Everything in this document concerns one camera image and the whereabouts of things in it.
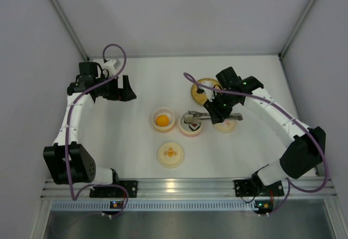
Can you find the slotted cable duct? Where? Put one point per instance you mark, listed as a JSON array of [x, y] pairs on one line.
[[161, 205]]

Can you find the cream lid orange handle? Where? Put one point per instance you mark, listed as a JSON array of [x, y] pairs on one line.
[[170, 155]]

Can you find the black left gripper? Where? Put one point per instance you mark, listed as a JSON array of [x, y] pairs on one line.
[[119, 88]]

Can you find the yellow lunch box bowl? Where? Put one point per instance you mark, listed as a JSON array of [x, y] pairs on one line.
[[169, 113]]

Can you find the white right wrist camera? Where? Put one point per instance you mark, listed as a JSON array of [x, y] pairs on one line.
[[205, 95]]

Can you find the right aluminium frame post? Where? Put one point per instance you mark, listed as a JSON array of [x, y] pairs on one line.
[[309, 5]]

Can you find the stainless steel tongs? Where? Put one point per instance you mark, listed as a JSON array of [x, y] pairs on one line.
[[199, 116]]

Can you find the orange round food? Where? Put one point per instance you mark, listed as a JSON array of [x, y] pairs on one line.
[[162, 120]]

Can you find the left aluminium frame post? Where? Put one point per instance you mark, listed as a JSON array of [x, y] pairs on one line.
[[56, 6]]

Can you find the pink lunch box bowl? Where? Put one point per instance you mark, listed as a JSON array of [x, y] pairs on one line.
[[184, 128]]

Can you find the aluminium mounting rail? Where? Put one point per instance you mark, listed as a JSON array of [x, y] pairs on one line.
[[199, 188]]

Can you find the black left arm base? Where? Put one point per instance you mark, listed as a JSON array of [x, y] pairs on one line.
[[109, 191]]

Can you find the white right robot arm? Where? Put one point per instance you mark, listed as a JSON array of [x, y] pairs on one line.
[[303, 145]]

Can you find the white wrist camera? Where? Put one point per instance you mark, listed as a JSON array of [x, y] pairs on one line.
[[111, 66], [205, 95]]

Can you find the cream lid pink handle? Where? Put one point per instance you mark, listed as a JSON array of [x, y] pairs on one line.
[[228, 126]]

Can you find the aluminium frame post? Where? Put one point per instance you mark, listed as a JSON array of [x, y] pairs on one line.
[[309, 5], [56, 6]]

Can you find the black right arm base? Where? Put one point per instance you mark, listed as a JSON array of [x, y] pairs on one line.
[[253, 187]]

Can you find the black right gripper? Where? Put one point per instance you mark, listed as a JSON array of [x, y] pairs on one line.
[[217, 108]]

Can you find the round bamboo tray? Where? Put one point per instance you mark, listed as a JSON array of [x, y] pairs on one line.
[[206, 81]]

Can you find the sushi roll green centre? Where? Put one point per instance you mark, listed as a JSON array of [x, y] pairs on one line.
[[188, 120]]

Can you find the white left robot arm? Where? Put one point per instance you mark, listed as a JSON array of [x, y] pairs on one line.
[[67, 160]]

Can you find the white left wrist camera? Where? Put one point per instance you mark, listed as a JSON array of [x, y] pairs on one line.
[[111, 66]]

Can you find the sushi roll red centre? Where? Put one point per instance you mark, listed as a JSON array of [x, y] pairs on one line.
[[195, 126]]

